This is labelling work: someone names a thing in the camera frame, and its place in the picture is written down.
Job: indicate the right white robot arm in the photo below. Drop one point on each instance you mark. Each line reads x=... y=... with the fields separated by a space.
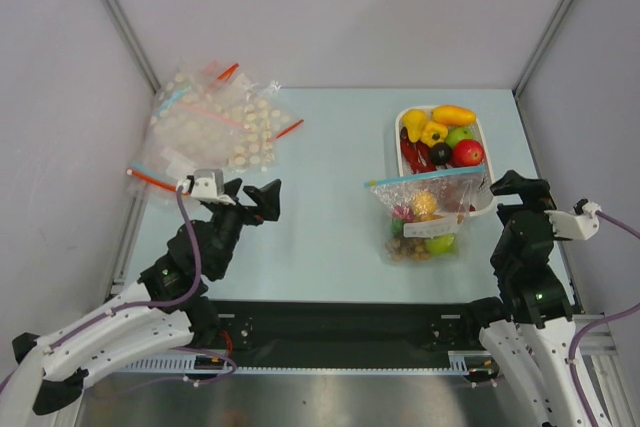
x=530 y=328

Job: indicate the grey slotted cable duct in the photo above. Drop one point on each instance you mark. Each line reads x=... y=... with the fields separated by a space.
x=423 y=363

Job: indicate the yellow bell pepper toy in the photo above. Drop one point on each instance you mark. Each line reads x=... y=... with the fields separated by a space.
x=433 y=133

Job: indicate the white perforated basket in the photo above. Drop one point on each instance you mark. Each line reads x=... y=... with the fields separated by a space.
x=483 y=200

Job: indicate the brown longan bunch toy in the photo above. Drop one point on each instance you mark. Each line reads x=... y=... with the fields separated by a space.
x=408 y=249

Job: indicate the green apple toy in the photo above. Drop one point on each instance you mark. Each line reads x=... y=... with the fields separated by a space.
x=458 y=134

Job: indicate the yellow mango toy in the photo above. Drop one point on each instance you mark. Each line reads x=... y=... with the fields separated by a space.
x=453 y=115

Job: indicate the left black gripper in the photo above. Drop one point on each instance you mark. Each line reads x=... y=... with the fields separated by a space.
x=267 y=198

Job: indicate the yellow pear toy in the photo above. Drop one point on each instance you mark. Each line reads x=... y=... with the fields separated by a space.
x=414 y=121

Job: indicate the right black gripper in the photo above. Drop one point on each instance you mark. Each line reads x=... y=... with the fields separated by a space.
x=530 y=200

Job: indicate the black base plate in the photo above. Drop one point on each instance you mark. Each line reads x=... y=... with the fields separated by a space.
x=261 y=328

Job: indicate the red chili toy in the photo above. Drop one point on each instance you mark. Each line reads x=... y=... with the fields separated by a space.
x=412 y=155

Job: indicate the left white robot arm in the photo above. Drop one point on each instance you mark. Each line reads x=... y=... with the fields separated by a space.
x=165 y=308

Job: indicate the green pear toy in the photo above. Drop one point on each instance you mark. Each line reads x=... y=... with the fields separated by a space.
x=440 y=244

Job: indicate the orange toy fruit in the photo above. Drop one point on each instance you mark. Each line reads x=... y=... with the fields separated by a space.
x=423 y=203

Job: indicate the clear blue-zipper bag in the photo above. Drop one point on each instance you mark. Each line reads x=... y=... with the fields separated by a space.
x=454 y=193

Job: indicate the red apple toy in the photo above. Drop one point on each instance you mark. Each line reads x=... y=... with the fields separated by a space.
x=468 y=153

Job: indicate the dark purple plum toy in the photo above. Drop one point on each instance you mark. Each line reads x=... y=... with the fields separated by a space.
x=440 y=154

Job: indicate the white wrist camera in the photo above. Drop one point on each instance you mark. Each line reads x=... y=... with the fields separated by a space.
x=206 y=186
x=581 y=224

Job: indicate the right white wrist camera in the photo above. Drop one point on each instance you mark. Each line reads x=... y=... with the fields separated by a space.
x=581 y=224

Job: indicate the pile of spare zip bags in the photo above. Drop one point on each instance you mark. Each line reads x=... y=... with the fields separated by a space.
x=214 y=117

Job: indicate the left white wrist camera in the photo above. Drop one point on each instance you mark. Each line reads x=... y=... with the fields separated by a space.
x=206 y=186

